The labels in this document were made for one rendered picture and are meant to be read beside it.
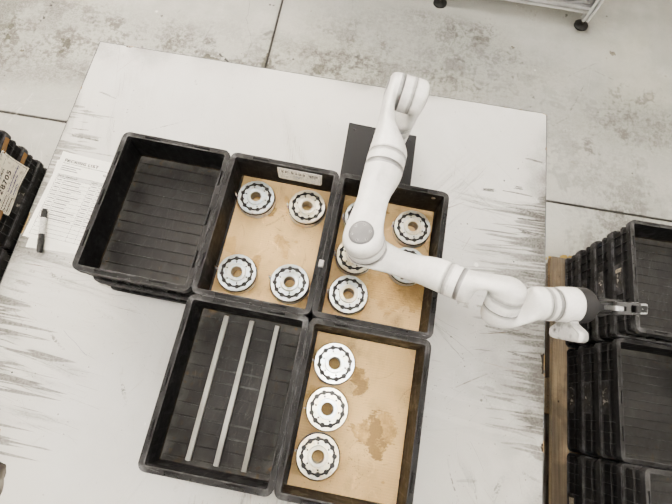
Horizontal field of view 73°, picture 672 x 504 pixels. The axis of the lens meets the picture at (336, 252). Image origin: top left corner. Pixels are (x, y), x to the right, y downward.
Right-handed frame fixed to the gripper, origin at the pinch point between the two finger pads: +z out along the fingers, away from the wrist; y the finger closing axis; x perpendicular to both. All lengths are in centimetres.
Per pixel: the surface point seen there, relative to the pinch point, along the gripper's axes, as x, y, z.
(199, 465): 43, 36, -87
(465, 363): 19.8, 37.8, -14.8
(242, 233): -14, 50, -79
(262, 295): 3, 44, -73
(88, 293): 6, 70, -120
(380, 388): 24, 30, -44
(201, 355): 19, 44, -88
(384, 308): 5, 35, -42
